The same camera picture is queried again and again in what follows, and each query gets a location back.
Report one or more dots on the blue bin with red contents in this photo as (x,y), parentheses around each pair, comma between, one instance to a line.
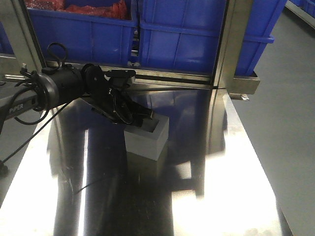
(87,38)

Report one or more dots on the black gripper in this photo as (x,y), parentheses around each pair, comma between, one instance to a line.
(111,102)

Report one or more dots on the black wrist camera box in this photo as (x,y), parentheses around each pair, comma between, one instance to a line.
(121,79)

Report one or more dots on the blue plastic bin right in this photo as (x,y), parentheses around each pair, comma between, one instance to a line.
(184,34)

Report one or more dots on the gray hollow square base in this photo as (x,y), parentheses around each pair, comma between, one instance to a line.
(149,140)

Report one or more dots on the red crumpled bag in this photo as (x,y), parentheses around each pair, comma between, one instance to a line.
(117,10)

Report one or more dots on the stainless steel rack frame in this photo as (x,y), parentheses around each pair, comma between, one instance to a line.
(18,28)

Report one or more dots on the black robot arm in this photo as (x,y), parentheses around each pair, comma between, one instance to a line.
(44,91)

